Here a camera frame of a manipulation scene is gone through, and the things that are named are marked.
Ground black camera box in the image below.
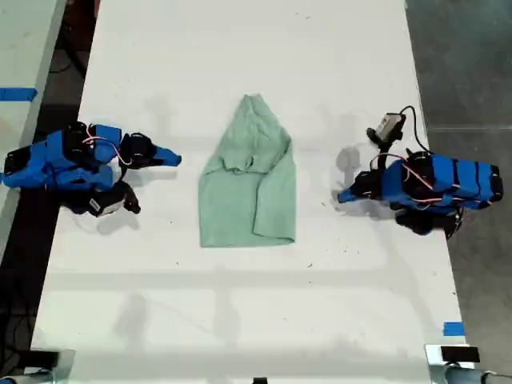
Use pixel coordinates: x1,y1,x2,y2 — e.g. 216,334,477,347
377,112,407,142
85,190,123,218

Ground short blue tape strip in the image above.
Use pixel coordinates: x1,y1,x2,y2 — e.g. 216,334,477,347
442,321,466,338

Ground pale green T-shirt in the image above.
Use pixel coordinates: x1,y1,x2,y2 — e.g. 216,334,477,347
197,93,298,249

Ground white bracket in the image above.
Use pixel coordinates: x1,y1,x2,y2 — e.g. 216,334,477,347
424,343,487,384

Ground pale side table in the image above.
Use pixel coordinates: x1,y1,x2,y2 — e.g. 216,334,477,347
0,0,68,257

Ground small black box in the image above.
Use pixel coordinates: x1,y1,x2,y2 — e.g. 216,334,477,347
439,346,481,363

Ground long blue tape strip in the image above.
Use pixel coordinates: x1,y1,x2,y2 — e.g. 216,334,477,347
0,86,39,102

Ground black camera cable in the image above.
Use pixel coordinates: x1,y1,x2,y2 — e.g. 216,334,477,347
398,105,432,156

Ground short black camera stalk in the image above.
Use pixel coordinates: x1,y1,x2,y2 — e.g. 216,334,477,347
118,182,142,215
366,127,392,172

